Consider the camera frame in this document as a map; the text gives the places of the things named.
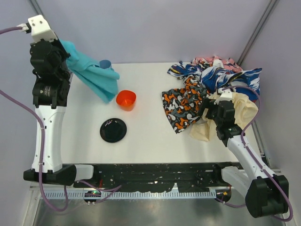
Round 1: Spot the cream cloth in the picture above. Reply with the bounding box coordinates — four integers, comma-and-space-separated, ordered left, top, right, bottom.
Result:
190, 93, 258, 142

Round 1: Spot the blue white patterned cloth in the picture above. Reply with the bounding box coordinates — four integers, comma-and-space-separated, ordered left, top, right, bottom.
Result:
167, 61, 262, 102

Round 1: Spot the turquoise cloth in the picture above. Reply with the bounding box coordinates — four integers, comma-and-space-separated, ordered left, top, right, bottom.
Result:
60, 40, 120, 103

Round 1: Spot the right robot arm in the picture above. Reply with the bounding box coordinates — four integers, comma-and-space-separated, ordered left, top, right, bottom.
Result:
199, 98, 293, 221

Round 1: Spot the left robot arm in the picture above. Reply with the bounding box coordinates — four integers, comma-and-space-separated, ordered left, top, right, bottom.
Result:
24, 39, 94, 186

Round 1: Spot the orange black camouflage cloth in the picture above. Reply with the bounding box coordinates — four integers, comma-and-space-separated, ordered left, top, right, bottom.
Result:
161, 75, 209, 134

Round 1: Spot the pink patterned cloth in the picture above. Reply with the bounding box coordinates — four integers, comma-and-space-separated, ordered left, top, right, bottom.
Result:
191, 56, 243, 72

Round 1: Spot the blue plastic cup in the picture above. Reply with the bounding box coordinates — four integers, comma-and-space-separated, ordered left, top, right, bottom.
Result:
99, 59, 112, 69

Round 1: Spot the orange plastic bowl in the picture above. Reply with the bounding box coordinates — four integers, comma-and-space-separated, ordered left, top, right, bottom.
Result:
116, 90, 136, 111

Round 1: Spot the black round plate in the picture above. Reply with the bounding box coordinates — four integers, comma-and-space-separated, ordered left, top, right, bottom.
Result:
100, 118, 127, 143

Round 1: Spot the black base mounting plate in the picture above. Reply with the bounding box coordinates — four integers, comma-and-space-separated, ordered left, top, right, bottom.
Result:
86, 162, 242, 193

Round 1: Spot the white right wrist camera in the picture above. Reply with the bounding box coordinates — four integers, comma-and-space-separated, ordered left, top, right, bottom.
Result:
214, 88, 233, 105

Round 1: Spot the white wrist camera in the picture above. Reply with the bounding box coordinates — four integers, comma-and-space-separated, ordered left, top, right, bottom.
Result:
214, 88, 233, 105
18, 15, 58, 43

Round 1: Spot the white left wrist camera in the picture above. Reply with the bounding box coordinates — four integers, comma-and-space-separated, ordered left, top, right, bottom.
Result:
18, 15, 58, 43

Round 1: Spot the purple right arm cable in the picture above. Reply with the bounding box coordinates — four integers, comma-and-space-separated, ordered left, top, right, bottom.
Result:
217, 85, 294, 222

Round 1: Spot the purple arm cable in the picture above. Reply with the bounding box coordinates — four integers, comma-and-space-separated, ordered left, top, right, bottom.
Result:
0, 25, 123, 212
217, 85, 294, 222

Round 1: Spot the left aluminium frame post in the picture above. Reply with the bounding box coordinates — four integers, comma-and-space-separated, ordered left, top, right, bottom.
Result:
27, 0, 44, 16

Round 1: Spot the aluminium frame post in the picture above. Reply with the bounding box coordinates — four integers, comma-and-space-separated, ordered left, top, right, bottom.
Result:
237, 0, 280, 65
27, 0, 44, 16

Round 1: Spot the right aluminium frame post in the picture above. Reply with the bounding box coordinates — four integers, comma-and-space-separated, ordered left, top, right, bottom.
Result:
237, 0, 280, 65

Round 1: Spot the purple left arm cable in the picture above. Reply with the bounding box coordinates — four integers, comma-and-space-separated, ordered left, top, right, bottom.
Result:
0, 25, 123, 212

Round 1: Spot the aluminium front rail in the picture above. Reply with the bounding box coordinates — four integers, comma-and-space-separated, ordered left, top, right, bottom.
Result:
29, 168, 287, 189

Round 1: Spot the white slotted cable duct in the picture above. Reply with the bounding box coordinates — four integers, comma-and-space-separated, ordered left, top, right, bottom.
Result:
41, 190, 217, 200

